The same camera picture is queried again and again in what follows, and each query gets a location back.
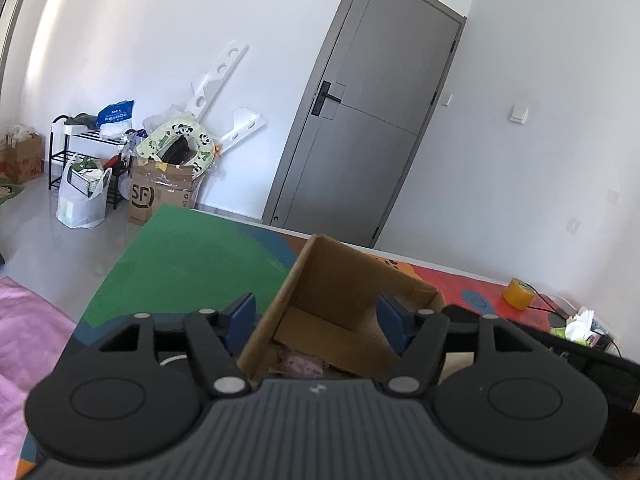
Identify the small orange cardboard box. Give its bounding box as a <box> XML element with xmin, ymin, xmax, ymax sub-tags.
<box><xmin>2</xmin><ymin>132</ymin><xmax>43</xmax><ymax>184</ymax></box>

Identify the colourful play mat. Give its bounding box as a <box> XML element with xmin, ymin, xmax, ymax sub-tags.
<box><xmin>20</xmin><ymin>204</ymin><xmax>571</xmax><ymax>467</ymax></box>

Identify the green floor rug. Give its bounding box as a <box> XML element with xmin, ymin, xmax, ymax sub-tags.
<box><xmin>0</xmin><ymin>175</ymin><xmax>25</xmax><ymax>206</ymax></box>

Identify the pink blanket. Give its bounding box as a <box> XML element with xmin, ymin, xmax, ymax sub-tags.
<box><xmin>0</xmin><ymin>276</ymin><xmax>79</xmax><ymax>480</ymax></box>

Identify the long white board with holes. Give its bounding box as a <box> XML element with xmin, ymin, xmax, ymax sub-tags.
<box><xmin>184</xmin><ymin>40</ymin><xmax>250</xmax><ymax>122</ymax></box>

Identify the panda print seat ring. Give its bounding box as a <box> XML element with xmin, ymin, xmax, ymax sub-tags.
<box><xmin>136</xmin><ymin>114</ymin><xmax>217</xmax><ymax>174</ymax></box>

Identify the short white board with holes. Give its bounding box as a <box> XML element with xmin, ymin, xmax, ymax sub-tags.
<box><xmin>215</xmin><ymin>107</ymin><xmax>266</xmax><ymax>155</ymax></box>

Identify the grey door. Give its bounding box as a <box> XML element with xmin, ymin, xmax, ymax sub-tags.
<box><xmin>262</xmin><ymin>0</ymin><xmax>467</xmax><ymax>250</ymax></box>

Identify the green tissue pack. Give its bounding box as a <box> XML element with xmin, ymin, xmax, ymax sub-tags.
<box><xmin>550</xmin><ymin>309</ymin><xmax>608</xmax><ymax>346</ymax></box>

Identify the crumpled clear plastic bag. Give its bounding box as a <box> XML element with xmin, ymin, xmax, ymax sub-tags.
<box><xmin>142</xmin><ymin>105</ymin><xmax>187</xmax><ymax>132</ymax></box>

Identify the yellow tape roll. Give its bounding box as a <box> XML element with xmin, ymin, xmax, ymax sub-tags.
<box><xmin>502</xmin><ymin>277</ymin><xmax>535</xmax><ymax>310</ymax></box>

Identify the taped printed cardboard box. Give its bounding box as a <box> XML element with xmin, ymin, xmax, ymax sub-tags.
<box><xmin>127</xmin><ymin>155</ymin><xmax>202</xmax><ymax>225</ymax></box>

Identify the brown cardboard box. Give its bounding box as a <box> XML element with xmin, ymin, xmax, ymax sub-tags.
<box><xmin>237</xmin><ymin>234</ymin><xmax>473</xmax><ymax>387</ymax></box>

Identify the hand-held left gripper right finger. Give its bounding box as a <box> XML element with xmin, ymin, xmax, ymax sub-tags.
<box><xmin>377</xmin><ymin>294</ymin><xmax>542</xmax><ymax>399</ymax></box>

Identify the white plastic bag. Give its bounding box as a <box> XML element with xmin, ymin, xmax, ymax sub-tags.
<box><xmin>56</xmin><ymin>152</ymin><xmax>112</xmax><ymax>230</ymax></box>

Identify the black cable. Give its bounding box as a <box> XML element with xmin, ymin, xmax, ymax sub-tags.
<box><xmin>525</xmin><ymin>285</ymin><xmax>572</xmax><ymax>319</ymax></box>

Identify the black door handle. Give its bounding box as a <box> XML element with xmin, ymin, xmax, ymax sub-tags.
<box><xmin>311</xmin><ymin>81</ymin><xmax>347</xmax><ymax>120</ymax></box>

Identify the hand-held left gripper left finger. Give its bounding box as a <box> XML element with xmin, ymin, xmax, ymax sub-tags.
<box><xmin>97</xmin><ymin>292</ymin><xmax>257</xmax><ymax>401</ymax></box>

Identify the black shoe rack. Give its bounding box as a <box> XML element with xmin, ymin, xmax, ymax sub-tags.
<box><xmin>48</xmin><ymin>115</ymin><xmax>136</xmax><ymax>210</ymax></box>

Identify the blue plastic bag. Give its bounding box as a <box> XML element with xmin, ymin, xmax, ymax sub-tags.
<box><xmin>96</xmin><ymin>100</ymin><xmax>136</xmax><ymax>129</ymax></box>

